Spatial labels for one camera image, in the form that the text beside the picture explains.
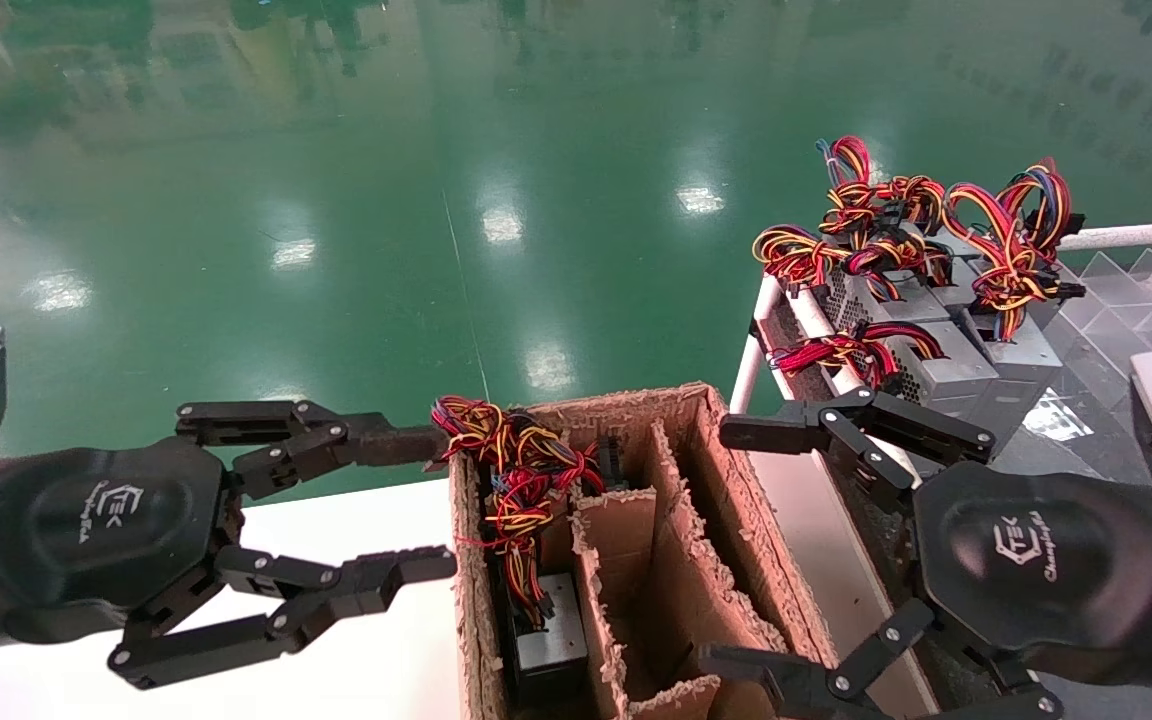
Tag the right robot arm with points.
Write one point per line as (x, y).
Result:
(1136, 690)

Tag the clear acrylic divided tray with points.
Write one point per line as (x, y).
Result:
(1116, 310)

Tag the worn brown cardboard box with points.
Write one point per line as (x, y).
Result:
(726, 520)

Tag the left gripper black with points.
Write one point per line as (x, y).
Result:
(106, 530)

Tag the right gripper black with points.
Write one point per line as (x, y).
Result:
(1046, 560)

